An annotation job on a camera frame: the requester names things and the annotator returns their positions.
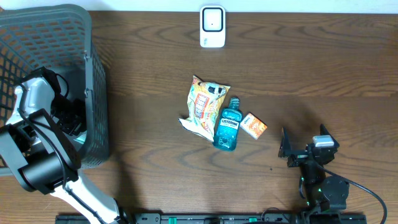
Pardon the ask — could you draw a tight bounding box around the white barcode scanner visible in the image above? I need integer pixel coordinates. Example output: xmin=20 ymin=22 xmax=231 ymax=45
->
xmin=200 ymin=6 xmax=226 ymax=48

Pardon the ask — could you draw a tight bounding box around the orange white snack bag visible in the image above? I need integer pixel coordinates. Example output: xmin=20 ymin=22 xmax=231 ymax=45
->
xmin=178 ymin=75 xmax=230 ymax=142

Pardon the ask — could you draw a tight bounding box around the blue Listerine mouthwash bottle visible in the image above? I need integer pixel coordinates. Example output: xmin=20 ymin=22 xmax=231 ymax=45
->
xmin=213 ymin=97 xmax=243 ymax=152

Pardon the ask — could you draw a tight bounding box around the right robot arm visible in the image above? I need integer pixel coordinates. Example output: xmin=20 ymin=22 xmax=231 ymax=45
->
xmin=278 ymin=125 xmax=349 ymax=223

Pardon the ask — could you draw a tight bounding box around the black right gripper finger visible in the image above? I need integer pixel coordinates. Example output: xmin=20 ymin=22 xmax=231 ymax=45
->
xmin=320 ymin=124 xmax=340 ymax=148
xmin=278 ymin=127 xmax=292 ymax=158

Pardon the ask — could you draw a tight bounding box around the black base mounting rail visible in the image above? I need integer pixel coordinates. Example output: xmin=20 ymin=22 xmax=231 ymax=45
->
xmin=55 ymin=212 xmax=368 ymax=224

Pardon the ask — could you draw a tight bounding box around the grey plastic mesh basket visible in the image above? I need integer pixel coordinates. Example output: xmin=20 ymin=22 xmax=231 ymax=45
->
xmin=1 ymin=4 xmax=109 ymax=169

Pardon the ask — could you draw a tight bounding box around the orange Kleenex tissue pack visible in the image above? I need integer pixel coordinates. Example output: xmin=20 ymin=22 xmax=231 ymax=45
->
xmin=240 ymin=113 xmax=267 ymax=139

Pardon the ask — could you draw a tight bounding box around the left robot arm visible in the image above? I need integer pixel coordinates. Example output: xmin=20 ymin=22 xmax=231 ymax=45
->
xmin=1 ymin=67 xmax=135 ymax=223

